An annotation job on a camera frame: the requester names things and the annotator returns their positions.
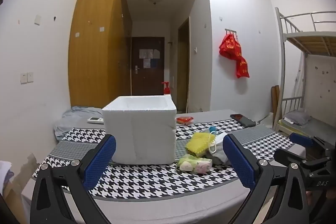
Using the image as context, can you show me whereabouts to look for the white foam box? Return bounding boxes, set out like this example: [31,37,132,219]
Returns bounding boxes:
[102,95,177,165]

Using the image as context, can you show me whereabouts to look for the metal bunk bed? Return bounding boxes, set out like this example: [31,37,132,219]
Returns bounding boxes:
[274,7,336,140]

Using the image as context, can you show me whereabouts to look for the white pump bottle red cap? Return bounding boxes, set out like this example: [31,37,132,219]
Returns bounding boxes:
[161,81,172,96]

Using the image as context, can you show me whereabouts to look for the dark brown entrance door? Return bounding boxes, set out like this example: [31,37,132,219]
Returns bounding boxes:
[131,37,165,96]

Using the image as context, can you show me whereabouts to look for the yellow foam net sleeve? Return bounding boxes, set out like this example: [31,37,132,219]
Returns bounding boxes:
[186,132,216,157]

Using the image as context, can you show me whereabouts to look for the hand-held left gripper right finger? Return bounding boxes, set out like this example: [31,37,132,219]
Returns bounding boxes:
[223,133,315,224]

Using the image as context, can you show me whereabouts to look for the floral tissue packet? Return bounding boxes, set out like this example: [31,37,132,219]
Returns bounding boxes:
[176,154,213,174]

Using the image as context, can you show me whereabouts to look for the black smartphone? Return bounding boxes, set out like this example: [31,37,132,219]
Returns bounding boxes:
[230,114,256,127]

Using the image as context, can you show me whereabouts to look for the red plastic bag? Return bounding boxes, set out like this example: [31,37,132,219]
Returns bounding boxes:
[219,32,242,59]
[235,55,250,79]

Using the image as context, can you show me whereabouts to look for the houndstooth blanket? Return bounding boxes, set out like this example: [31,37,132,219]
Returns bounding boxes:
[31,109,307,224]

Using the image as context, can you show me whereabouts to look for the wooden boards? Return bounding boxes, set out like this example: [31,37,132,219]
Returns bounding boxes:
[271,85,280,125]

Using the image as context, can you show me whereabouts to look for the paper notices on door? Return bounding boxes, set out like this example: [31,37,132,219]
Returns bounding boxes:
[139,49,160,68]

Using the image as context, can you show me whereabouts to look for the red snack packet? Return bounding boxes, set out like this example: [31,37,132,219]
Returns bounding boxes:
[176,116,195,125]

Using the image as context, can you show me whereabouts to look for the wooden wardrobe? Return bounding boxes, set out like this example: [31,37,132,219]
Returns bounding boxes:
[68,0,132,109]

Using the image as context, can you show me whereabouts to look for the grey pillow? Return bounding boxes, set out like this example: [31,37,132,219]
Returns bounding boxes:
[283,110,313,126]

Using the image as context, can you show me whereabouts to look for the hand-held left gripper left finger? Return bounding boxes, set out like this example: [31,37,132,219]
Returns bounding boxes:
[29,134,117,224]

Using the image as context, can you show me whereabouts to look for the blue face mask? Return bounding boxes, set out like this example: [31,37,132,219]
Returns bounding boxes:
[202,126,231,163]

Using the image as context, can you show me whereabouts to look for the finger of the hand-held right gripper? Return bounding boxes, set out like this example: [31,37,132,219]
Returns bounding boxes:
[273,148,326,170]
[289,133,326,151]

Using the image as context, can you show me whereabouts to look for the grey-blue crumpled cloth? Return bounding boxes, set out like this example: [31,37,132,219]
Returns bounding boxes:
[54,106,104,140]

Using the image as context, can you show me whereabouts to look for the wooden side door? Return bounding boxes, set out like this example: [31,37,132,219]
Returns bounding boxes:
[177,17,191,113]

